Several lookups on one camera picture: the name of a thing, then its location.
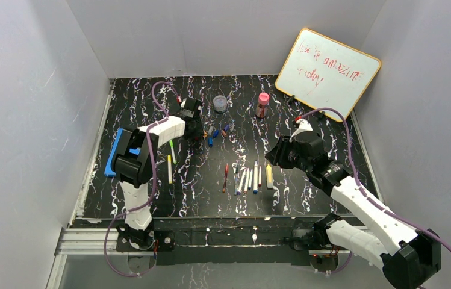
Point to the blue red marker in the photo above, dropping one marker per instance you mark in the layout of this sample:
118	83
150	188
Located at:
250	179

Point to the pink capped bottle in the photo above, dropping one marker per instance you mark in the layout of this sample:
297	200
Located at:
262	106

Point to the yellow capped pen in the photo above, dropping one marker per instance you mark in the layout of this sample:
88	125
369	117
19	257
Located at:
170	169

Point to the red capped white marker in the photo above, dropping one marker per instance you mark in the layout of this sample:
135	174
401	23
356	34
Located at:
259	175

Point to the orange yellow highlighter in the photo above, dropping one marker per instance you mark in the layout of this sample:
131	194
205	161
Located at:
269	177

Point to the clear round plastic container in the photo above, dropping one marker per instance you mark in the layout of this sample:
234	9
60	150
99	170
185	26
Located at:
220	104

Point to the purple white marker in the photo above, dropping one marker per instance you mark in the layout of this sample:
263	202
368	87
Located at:
241	181

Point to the blue capped white marker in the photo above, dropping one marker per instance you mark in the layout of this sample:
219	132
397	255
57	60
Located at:
255	178

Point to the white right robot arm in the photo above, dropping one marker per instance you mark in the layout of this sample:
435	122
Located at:
407	257

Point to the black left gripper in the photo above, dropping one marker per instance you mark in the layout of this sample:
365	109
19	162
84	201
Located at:
196	130

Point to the green capped marker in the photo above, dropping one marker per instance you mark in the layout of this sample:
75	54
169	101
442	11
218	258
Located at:
173	155

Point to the blue foam pad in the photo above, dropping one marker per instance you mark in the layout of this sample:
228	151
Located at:
109	171

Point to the checkered black white pen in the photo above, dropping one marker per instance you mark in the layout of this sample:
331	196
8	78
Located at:
235	171

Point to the yellow framed whiteboard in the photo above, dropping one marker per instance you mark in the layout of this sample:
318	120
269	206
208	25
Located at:
323	73

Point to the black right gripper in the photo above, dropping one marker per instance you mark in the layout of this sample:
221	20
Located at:
277	155

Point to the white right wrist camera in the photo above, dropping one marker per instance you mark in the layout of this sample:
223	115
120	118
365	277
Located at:
302	125

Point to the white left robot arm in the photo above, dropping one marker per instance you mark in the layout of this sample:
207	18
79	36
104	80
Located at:
134	160

